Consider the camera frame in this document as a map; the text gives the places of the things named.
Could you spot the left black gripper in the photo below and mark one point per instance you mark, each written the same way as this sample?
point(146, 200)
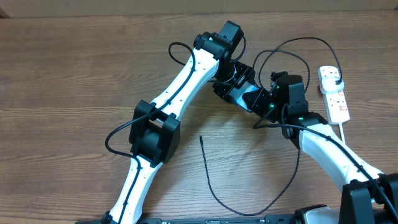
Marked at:
point(245, 72)

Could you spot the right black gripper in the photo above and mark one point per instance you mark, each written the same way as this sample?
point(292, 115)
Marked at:
point(258, 98)

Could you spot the blue screen smartphone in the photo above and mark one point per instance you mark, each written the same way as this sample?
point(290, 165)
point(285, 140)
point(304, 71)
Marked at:
point(240, 96)

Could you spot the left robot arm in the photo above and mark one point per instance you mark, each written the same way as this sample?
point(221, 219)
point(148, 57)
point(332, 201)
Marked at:
point(155, 128)

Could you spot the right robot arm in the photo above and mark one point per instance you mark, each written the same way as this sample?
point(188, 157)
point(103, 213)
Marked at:
point(367, 194)

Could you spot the white power strip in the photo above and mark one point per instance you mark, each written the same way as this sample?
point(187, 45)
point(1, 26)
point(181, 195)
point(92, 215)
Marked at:
point(335, 103)

